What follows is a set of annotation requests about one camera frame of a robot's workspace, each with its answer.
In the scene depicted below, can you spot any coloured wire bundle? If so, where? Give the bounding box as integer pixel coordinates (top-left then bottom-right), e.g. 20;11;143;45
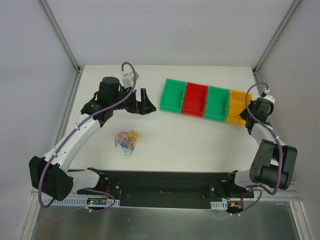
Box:
113;128;143;157

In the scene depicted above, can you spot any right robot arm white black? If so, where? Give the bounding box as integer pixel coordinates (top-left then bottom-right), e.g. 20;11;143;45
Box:
225;97;298;198

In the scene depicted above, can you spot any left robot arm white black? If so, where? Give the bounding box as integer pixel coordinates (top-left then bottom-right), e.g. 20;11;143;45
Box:
29;76;157;201

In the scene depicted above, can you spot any yellow plastic bin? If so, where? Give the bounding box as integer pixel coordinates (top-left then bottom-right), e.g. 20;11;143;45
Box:
226;89;252;125

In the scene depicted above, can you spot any left green plastic bin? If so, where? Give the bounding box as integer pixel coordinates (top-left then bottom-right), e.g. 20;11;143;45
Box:
160;78;187;113

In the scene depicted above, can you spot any green plastic bin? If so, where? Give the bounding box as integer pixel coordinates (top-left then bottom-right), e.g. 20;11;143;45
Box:
160;78;187;113
203;86;230;122

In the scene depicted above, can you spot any right green plastic bin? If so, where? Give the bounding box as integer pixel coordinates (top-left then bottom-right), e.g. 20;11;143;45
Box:
203;86;230;122

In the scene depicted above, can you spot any red plastic bin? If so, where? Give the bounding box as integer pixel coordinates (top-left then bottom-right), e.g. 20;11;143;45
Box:
181;82;208;118

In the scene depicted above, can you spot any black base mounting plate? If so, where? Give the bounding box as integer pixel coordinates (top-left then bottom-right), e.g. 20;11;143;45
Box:
76;169;253;210

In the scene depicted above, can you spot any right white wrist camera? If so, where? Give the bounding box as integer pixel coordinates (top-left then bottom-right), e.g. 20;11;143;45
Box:
261;87;275;105

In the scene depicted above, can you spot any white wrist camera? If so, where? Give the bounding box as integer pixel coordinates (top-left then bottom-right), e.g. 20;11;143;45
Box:
261;87;275;105
121;71;135;89

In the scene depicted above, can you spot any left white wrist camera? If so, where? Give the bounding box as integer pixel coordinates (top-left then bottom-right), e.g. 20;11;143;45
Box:
121;71;135;89

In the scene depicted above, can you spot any right aluminium frame post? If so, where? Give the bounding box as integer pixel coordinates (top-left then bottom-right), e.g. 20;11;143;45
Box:
251;0;303;76

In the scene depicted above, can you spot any aluminium frame post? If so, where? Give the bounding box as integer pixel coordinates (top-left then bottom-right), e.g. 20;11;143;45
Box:
251;0;303;76
38;0;85;75

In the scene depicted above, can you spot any left aluminium frame post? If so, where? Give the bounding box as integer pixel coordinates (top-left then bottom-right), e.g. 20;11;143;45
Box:
38;0;85;75

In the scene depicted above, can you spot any left white cable duct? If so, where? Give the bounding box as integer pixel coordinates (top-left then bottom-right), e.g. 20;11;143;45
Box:
51;196;120;208

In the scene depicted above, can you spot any white cable duct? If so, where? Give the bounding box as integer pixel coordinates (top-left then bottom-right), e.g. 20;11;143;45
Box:
210;200;228;211
51;196;120;208

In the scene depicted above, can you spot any right white cable duct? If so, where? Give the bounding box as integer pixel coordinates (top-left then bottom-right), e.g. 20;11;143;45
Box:
210;200;228;211

